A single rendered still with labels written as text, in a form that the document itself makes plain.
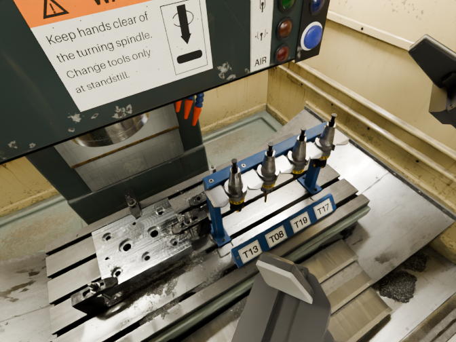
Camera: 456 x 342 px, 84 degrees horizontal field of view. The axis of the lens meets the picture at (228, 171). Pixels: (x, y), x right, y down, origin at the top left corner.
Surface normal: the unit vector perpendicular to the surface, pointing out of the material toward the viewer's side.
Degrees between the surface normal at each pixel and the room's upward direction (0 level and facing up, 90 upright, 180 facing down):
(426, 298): 17
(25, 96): 90
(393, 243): 24
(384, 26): 90
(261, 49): 90
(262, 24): 90
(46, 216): 0
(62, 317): 0
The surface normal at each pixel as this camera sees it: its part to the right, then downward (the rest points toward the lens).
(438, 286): -0.21, -0.81
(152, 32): 0.49, 0.64
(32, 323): 0.29, -0.76
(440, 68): -0.51, 0.67
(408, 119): -0.87, 0.41
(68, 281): -0.06, -0.65
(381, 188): -0.41, -0.43
